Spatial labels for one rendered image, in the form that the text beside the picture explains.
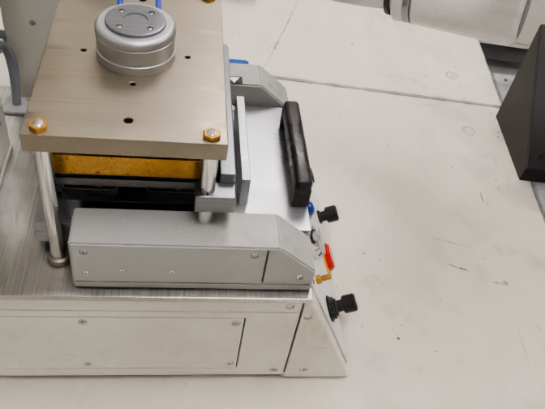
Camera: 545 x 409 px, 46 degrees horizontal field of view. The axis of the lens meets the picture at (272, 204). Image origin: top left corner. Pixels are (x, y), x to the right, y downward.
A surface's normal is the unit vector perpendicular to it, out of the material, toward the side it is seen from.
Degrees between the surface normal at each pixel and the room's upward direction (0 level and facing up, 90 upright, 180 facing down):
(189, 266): 90
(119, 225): 0
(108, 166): 90
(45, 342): 90
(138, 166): 90
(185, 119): 0
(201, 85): 0
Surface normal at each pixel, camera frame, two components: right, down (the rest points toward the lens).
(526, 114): -0.99, -0.11
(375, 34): 0.14, -0.69
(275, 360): 0.08, 0.72
